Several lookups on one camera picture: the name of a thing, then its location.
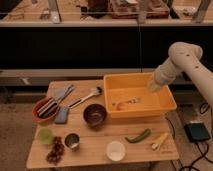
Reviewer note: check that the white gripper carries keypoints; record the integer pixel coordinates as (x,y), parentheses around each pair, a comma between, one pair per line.
(152,86)

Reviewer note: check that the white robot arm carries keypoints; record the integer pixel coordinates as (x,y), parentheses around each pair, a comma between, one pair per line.
(184,57)

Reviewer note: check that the metal cup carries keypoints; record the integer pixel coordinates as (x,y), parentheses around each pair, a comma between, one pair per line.
(72,141)

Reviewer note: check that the green plastic cup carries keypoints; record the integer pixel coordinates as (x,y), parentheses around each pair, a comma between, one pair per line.
(45,136)

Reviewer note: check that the yellow plastic bin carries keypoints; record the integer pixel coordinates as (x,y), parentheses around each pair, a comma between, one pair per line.
(123,87)

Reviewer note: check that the orange food piece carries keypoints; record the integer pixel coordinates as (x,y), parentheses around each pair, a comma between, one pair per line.
(120,106)

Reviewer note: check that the yellow corn piece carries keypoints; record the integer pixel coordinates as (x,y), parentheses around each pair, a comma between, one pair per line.
(159,141)

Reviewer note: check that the white dish brush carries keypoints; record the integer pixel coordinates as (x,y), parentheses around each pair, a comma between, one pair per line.
(93,92)

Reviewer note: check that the black foot pedal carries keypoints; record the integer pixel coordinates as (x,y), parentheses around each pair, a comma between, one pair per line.
(196,132)

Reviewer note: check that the green pepper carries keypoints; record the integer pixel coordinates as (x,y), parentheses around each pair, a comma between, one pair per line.
(140,137)

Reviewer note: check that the dark brown bowl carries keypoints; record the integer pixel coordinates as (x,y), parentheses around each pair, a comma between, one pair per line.
(94,115)

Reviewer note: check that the white small bowl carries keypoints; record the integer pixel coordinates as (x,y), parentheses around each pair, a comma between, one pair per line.
(115,151)

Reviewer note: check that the grey spatula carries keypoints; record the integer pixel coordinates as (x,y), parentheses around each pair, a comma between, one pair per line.
(61,93)

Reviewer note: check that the blue sponge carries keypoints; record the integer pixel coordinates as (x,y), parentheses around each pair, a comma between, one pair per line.
(62,115)

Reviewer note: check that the striped cloth in bowl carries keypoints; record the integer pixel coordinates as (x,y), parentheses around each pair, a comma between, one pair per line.
(46,106)

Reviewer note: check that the red bowl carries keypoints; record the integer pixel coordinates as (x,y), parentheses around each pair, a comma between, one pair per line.
(48,116)

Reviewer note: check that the bunch of purple grapes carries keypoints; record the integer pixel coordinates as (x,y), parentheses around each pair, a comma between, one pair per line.
(55,155)

